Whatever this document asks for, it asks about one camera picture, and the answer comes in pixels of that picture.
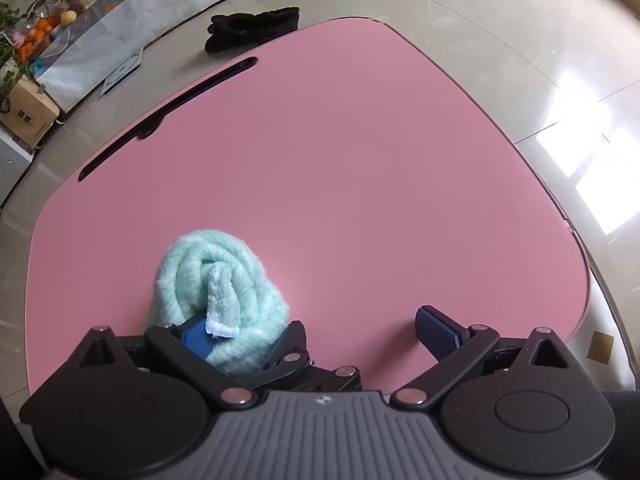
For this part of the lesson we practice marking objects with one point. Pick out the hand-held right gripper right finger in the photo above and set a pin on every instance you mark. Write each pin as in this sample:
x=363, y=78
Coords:
x=437, y=330

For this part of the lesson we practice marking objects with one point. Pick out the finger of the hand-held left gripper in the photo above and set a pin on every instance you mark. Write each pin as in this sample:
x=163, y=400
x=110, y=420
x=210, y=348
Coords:
x=292, y=340

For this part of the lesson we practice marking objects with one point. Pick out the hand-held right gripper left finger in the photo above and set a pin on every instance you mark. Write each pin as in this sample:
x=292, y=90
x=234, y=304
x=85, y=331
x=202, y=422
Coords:
x=197, y=342

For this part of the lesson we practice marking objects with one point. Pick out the mint green fluffy towel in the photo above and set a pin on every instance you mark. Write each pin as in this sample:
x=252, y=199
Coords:
x=240, y=270

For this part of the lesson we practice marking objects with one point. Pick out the pink lap desk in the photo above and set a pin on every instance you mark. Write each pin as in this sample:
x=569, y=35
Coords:
x=350, y=160

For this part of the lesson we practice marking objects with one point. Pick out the white chest freezer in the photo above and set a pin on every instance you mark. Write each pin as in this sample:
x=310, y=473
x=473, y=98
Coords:
x=12, y=160

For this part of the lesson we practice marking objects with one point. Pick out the white bathroom scale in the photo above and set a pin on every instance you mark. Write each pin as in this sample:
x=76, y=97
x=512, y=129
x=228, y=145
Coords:
x=122, y=72

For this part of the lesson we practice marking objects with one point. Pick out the brown cardboard box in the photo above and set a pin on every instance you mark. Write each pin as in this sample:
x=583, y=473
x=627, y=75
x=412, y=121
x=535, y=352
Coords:
x=30, y=110

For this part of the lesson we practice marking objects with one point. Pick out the black fuzzy slipper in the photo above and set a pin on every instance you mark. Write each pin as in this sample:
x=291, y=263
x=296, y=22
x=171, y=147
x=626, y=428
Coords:
x=280, y=22
x=227, y=35

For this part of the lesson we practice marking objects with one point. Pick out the cloth covered long table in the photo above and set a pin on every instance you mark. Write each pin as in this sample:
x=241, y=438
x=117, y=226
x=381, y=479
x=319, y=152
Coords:
x=140, y=20

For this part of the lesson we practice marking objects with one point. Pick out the trailing pothos plant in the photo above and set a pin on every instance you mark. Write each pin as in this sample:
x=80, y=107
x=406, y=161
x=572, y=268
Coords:
x=7, y=60

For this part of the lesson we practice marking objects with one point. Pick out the basket of oranges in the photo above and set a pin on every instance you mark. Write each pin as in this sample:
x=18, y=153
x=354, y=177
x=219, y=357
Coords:
x=37, y=35

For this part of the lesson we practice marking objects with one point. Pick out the yellow pomelo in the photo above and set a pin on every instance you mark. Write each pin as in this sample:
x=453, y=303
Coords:
x=69, y=17

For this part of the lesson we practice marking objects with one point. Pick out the pink plush toy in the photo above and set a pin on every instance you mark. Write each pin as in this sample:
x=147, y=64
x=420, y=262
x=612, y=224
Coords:
x=20, y=37

